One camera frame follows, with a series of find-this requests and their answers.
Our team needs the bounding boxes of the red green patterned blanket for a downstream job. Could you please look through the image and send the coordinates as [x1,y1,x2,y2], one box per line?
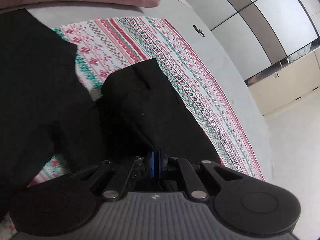
[0,16,265,240]

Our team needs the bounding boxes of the white bag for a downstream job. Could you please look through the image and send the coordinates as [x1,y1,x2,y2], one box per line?
[292,44,312,61]

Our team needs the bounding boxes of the small black clip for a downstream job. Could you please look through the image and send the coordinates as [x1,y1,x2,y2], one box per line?
[193,25,205,38]

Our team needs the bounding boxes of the black pants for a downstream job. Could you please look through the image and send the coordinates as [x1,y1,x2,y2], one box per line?
[0,8,222,220]

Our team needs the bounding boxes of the white panelled wardrobe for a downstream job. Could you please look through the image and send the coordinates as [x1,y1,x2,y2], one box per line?
[185,0,320,80]

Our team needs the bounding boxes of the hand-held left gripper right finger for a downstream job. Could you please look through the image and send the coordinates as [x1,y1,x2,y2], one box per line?
[156,148,244,202]

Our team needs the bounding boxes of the beige cabinet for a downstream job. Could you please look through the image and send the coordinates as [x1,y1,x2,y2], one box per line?
[247,49,320,117]

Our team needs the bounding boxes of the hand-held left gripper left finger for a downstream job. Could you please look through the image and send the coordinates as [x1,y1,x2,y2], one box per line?
[71,150,156,201]

